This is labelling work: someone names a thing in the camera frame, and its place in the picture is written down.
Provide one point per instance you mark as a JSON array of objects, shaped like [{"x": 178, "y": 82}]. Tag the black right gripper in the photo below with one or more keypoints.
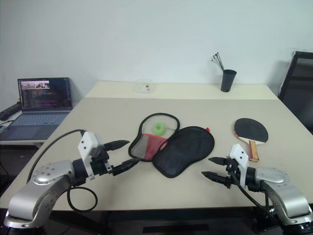
[{"x": 231, "y": 169}]

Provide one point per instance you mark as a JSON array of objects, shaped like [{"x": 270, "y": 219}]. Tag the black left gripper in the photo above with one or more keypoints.
[{"x": 99, "y": 166}]

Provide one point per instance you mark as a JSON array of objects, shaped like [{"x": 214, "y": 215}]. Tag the black zippered paddle case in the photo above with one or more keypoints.
[{"x": 183, "y": 149}]

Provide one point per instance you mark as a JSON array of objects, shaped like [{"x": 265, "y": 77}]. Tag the black table tennis paddle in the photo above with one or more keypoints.
[{"x": 249, "y": 129}]

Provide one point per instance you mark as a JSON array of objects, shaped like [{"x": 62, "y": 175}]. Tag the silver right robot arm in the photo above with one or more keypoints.
[{"x": 276, "y": 176}]

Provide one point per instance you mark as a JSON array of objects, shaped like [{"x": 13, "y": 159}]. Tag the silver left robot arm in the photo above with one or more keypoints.
[{"x": 49, "y": 171}]

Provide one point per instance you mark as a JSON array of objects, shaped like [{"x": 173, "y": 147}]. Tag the black plastic cup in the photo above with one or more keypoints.
[{"x": 228, "y": 80}]

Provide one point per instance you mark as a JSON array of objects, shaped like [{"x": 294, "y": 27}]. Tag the open grey laptop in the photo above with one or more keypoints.
[{"x": 44, "y": 93}]

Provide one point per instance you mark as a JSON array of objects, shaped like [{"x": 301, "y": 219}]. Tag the thin black stick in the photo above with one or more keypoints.
[
  {"x": 219, "y": 61},
  {"x": 217, "y": 65}
]

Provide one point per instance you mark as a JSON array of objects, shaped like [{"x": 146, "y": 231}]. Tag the black office chair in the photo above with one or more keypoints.
[{"x": 300, "y": 98}]

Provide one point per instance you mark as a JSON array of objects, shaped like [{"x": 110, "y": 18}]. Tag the black power strip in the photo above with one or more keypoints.
[{"x": 9, "y": 111}]

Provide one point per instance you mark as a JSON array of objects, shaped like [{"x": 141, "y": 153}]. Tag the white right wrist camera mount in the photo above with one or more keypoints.
[{"x": 238, "y": 151}]

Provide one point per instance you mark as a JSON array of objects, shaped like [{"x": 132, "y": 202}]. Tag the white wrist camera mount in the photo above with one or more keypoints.
[
  {"x": 238, "y": 151},
  {"x": 86, "y": 144}
]

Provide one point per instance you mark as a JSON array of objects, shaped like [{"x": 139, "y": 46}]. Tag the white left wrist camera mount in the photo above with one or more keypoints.
[{"x": 86, "y": 144}]

